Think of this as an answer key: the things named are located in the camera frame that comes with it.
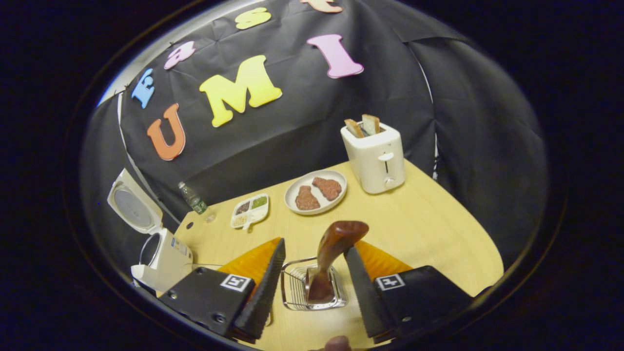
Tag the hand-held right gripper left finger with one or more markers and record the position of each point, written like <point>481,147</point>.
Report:
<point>265,292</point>

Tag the brown wooden spoon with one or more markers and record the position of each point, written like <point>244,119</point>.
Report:
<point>336,239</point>

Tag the toast slice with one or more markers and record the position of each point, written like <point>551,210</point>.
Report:
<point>370,124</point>
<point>354,128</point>

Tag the brown meat piece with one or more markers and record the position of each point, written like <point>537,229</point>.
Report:
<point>307,199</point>
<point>327,188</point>

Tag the black backdrop cloth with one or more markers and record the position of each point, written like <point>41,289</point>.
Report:
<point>292,126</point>

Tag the white divided grain dish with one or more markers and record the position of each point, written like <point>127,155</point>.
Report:
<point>251,212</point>

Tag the white rice cooker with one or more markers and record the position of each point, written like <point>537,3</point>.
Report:
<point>165,263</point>

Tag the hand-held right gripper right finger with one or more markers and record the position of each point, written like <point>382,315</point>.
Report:
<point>363,292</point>

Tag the white toaster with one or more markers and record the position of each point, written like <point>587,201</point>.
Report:
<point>375,165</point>

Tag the white round plate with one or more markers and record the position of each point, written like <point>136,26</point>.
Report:
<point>291,195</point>

